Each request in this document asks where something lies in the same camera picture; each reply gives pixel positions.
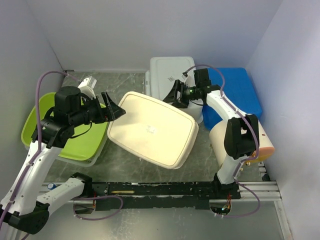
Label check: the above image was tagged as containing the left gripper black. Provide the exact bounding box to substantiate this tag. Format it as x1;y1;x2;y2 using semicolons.
70;90;127;127

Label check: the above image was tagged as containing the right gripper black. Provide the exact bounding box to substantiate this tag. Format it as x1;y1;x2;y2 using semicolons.
163;79;200;109

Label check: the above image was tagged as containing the large white plastic container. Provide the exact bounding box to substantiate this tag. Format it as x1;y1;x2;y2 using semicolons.
144;56;204;125

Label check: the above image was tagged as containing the cream perforated laundry basket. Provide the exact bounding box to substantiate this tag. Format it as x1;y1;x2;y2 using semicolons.
107;91;199;170

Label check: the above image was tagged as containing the green basket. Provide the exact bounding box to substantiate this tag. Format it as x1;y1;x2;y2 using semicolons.
21;88;108;162

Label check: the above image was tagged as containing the blue plastic container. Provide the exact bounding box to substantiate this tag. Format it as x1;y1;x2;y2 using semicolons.
208;67;263;118

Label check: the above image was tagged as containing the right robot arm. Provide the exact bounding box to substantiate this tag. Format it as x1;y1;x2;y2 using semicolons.
163;64;260;199

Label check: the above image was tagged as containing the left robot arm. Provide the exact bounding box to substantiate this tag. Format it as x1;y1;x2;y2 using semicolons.
0;86;126;235

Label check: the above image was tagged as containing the cream cylindrical stool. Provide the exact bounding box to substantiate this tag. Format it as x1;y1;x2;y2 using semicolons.
209;120;275;168

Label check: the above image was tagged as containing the white basket at bottom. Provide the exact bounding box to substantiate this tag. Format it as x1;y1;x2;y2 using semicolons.
23;139;106;168

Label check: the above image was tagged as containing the wooden pencil on base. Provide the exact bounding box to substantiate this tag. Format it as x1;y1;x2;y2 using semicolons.
111;190;135;195

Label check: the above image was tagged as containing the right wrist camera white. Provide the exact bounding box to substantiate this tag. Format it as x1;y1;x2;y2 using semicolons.
182;71;190;86

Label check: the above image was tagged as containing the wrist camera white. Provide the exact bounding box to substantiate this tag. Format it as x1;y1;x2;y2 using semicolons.
78;75;97;99
182;71;190;86

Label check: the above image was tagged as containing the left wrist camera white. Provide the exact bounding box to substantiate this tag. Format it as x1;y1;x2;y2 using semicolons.
78;75;97;99

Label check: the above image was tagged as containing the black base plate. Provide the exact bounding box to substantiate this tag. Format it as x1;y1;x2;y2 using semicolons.
62;181;242;212

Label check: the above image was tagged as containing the blue capacitor on rail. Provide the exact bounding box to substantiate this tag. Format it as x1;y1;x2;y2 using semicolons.
47;182;57;191

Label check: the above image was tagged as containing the aluminium rail frame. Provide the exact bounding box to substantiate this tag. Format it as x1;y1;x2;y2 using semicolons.
17;72;293;240

